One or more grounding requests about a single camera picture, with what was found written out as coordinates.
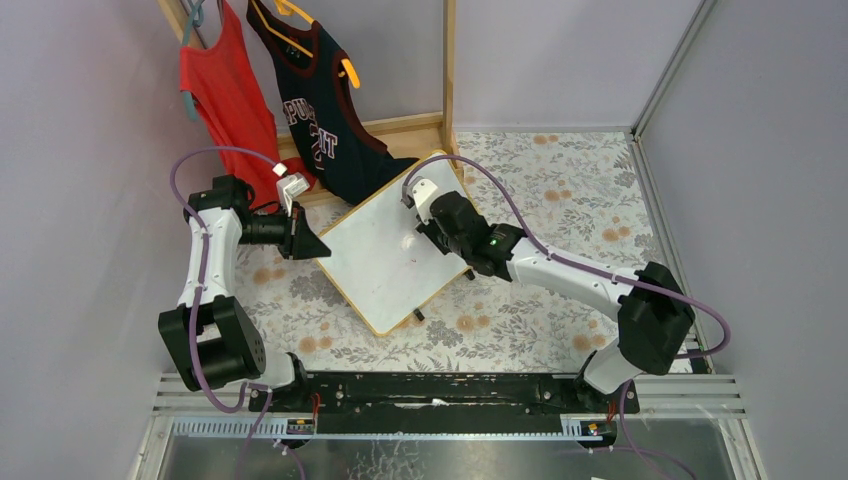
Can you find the yellow framed whiteboard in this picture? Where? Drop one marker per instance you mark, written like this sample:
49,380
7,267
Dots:
384,268

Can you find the whiteboard wire stand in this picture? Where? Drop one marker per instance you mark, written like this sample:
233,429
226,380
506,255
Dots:
417,313

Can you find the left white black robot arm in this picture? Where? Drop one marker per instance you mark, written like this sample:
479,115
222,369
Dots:
209,335

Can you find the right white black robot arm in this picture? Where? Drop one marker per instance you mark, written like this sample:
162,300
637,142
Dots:
652,322

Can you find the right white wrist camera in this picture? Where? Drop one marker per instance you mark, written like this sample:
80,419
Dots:
420,193

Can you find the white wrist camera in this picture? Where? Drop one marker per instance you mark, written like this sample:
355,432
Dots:
289,185
420,193

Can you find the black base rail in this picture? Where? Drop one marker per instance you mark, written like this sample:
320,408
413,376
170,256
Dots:
375,403

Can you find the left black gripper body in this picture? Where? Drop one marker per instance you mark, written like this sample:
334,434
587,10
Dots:
295,232

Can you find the red sleeveless shirt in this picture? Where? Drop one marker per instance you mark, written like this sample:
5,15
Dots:
228,98

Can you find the wooden clothes rack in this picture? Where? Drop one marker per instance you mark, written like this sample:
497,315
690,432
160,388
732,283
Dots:
406,136

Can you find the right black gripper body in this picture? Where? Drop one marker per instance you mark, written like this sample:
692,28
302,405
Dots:
433,234

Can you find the navy basketball jersey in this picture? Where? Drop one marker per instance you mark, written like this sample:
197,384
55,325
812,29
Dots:
318,109

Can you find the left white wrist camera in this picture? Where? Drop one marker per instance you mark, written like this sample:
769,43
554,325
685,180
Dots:
289,185

